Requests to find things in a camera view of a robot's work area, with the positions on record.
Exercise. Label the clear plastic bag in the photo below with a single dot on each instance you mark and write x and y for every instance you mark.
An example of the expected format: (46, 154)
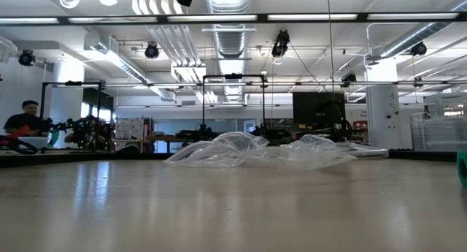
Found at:
(313, 153)
(215, 153)

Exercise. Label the teal elastic bandage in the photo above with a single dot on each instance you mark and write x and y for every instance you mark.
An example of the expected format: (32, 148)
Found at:
(462, 169)

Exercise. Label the black distant robot arm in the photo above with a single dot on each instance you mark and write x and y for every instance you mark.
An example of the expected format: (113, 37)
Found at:
(197, 135)
(84, 129)

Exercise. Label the black overhead light bar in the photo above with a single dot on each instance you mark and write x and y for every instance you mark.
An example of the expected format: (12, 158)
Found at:
(162, 19)

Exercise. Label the black monitor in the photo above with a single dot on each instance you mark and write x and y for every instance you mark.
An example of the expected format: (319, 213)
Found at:
(317, 107)

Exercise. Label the white patterned board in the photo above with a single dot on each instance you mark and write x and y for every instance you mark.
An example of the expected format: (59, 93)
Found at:
(129, 128)

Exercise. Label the wooden workbench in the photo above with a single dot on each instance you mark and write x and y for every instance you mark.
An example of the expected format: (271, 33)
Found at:
(164, 138)

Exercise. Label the white building column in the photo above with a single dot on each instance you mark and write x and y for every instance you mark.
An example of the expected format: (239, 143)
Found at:
(67, 106)
(383, 109)

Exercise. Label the red storage bins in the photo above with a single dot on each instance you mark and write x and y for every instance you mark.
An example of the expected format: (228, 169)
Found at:
(360, 126)

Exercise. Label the person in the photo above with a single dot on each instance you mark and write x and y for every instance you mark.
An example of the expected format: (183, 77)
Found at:
(25, 120)

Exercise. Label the white bin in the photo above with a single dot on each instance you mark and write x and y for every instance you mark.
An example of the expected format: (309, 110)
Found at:
(33, 142)

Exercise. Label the red tool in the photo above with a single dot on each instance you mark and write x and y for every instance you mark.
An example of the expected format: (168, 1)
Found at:
(20, 131)

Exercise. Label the clear plastic container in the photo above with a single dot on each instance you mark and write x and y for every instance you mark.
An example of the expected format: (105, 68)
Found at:
(441, 135)

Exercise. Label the silver ventilation duct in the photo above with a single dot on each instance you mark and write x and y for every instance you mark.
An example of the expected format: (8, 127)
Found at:
(412, 36)
(230, 44)

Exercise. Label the black station frame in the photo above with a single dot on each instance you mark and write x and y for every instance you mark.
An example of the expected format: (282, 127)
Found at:
(73, 83)
(233, 76)

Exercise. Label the black aluminium table frame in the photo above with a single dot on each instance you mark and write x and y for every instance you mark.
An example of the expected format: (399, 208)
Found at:
(73, 159)

